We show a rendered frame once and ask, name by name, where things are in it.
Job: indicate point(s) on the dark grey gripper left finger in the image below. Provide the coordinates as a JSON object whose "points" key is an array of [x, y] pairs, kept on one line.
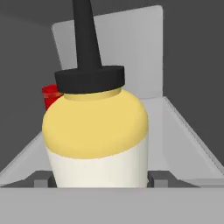
{"points": [[40, 180]]}

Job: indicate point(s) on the yellow mustard bottle black cap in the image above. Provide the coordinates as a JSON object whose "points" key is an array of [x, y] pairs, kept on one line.
{"points": [[96, 131]]}

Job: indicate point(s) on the red ketchup bottle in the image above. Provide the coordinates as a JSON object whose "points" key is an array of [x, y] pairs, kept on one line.
{"points": [[50, 96]]}

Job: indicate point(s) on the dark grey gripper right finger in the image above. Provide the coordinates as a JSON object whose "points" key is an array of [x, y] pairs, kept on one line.
{"points": [[163, 179]]}

